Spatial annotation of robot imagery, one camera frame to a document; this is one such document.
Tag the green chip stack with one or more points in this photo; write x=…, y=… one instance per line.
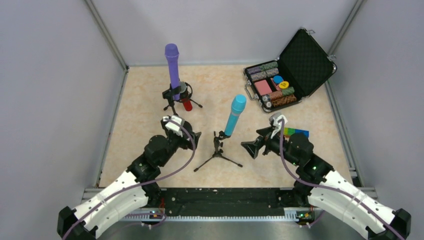
x=288, y=91

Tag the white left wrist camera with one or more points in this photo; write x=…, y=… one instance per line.
x=174, y=124

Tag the black round base stand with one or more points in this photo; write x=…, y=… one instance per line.
x=169, y=96

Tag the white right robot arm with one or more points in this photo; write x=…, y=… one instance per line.
x=317, y=183

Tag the yellow round dealer chip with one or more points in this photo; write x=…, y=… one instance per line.
x=284, y=85

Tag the green toy brick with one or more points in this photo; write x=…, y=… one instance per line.
x=287, y=132

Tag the red glitter microphone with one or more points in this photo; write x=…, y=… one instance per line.
x=186, y=92

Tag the purple toy microphone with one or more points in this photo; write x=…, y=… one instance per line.
x=171, y=54

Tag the red white chip stack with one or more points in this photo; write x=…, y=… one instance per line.
x=272, y=96

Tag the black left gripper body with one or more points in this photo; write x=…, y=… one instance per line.
x=188, y=136

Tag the orange black chip stack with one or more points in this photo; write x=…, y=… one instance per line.
x=279, y=102

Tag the purple chip stack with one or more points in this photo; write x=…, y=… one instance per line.
x=254, y=70

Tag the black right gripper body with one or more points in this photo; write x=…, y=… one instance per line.
x=262, y=144

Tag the blue toy brick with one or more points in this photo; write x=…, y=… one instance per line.
x=304, y=132

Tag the shock mount tripod stand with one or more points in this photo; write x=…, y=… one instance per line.
x=192, y=101

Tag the red playing card deck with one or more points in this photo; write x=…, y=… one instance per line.
x=262, y=87

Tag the black tripod mic stand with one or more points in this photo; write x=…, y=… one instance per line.
x=218, y=151

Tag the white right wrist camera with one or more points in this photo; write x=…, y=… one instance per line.
x=277, y=122

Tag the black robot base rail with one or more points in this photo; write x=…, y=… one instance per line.
x=227, y=202

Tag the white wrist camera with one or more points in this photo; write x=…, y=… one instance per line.
x=174, y=124
x=277, y=122

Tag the cyan toy microphone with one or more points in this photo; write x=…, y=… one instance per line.
x=238, y=105

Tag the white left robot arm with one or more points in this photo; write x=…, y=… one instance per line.
x=133, y=189

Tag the blue round dealer chip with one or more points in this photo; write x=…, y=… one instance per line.
x=277, y=79

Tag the black poker chip case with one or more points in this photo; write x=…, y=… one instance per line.
x=303, y=63

